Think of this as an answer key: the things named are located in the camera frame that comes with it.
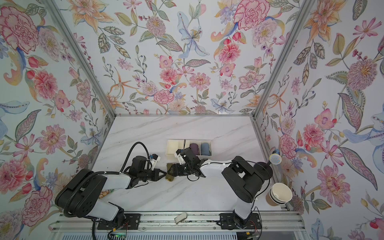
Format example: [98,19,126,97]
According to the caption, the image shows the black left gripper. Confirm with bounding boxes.
[137,168,168,182]

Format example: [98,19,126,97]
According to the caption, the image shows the green striped sock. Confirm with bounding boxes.
[166,163,177,182]

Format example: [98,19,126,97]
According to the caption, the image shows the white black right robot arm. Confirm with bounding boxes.
[167,148,266,224]

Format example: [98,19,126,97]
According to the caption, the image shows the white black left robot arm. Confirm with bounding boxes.
[55,154,167,226]

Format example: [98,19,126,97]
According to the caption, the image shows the purple rolled sock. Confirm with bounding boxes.
[190,143,200,156]

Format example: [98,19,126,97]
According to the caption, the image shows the cream plastic divided organizer tray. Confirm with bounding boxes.
[166,140,212,157]

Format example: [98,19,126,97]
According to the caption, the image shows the blue rolled sock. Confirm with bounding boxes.
[200,142,212,156]

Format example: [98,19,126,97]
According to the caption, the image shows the colourful snack bag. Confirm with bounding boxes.
[99,190,111,199]

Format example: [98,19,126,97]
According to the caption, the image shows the black stand shower head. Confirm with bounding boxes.
[254,153,282,181]

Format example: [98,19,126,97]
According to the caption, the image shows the stacked paper cups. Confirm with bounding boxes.
[266,183,293,207]

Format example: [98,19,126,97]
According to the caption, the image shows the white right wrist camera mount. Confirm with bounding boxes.
[174,150,186,165]

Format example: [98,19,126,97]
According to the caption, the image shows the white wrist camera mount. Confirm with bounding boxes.
[149,154,161,171]
[174,150,186,165]

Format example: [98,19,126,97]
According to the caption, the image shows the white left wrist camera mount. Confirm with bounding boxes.
[149,154,161,171]

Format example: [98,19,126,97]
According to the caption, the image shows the small grey tag on rail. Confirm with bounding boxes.
[174,213,188,225]

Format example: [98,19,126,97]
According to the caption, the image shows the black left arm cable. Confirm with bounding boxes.
[62,141,151,218]

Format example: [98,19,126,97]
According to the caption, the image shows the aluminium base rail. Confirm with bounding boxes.
[47,211,307,234]

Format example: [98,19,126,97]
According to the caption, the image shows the aluminium corner frame post left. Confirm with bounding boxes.
[42,0,117,121]

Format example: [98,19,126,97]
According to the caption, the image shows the aluminium corner frame post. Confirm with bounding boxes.
[253,1,314,121]
[42,0,117,121]

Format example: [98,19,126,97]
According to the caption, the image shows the aluminium corner frame post right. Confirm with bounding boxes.
[253,1,314,121]

